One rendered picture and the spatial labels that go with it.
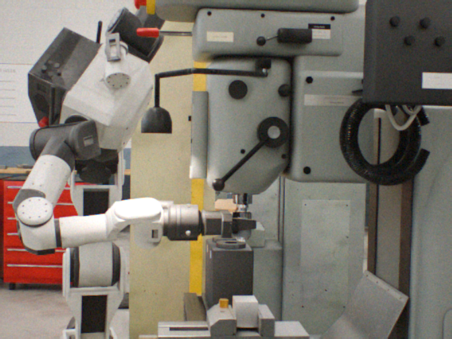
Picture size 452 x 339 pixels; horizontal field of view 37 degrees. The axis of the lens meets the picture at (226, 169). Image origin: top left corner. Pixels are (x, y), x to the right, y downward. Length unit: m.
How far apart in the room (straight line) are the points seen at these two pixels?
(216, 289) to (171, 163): 1.45
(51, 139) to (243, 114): 0.53
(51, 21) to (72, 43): 8.89
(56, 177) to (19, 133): 9.13
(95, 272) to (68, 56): 0.69
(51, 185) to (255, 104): 0.53
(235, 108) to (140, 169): 1.85
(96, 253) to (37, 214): 0.63
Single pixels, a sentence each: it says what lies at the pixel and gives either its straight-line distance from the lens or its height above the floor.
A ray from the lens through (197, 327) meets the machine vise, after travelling 1.65.
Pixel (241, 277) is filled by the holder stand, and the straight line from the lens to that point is 2.00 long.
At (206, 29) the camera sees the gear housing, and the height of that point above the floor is 1.68.
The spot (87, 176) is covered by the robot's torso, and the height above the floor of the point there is 1.30.
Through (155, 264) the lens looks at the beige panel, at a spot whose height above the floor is 0.80.
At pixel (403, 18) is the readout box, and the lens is 1.37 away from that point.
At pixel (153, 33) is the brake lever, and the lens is 1.75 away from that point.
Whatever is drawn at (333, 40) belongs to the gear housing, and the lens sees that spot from 1.59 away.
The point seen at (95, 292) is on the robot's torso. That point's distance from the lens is 2.25.
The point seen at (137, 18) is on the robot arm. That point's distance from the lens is 2.06.
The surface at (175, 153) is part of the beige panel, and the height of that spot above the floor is 1.35.
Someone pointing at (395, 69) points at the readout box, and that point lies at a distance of 1.36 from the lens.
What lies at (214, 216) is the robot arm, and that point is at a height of 1.25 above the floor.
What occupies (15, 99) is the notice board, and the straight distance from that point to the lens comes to 10.85.
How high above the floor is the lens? 1.45
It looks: 3 degrees down
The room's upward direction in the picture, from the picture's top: 1 degrees clockwise
